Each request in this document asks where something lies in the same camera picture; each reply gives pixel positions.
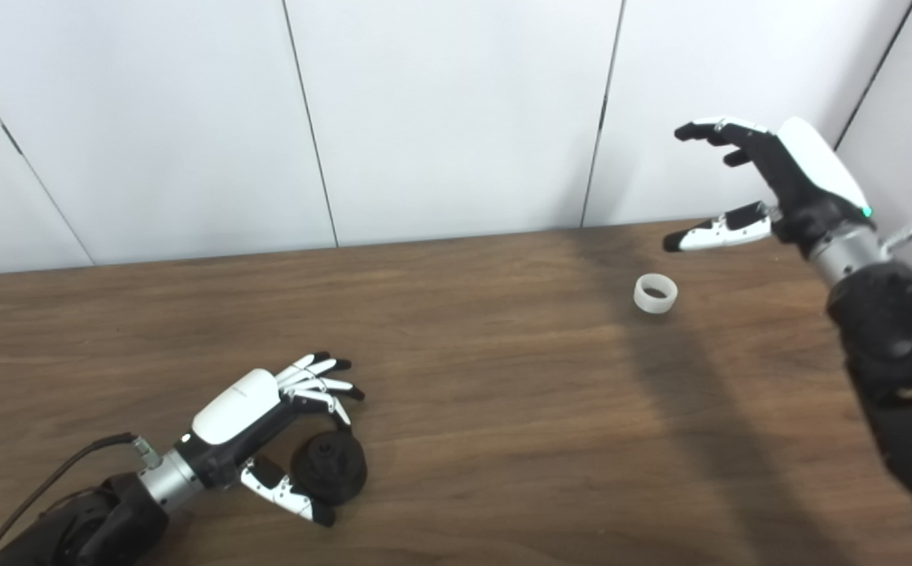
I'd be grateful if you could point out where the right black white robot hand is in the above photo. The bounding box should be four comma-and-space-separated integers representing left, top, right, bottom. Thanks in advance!
663, 116, 875, 260

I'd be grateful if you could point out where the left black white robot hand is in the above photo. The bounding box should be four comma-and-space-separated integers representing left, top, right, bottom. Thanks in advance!
175, 351, 366, 528

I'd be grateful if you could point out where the white ring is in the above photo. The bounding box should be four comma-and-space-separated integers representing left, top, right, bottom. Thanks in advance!
633, 273, 678, 315

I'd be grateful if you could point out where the round black part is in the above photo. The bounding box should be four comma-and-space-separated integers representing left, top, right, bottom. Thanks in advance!
291, 431, 368, 506

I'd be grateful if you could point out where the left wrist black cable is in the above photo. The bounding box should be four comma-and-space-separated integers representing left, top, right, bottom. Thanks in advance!
0, 432, 160, 566

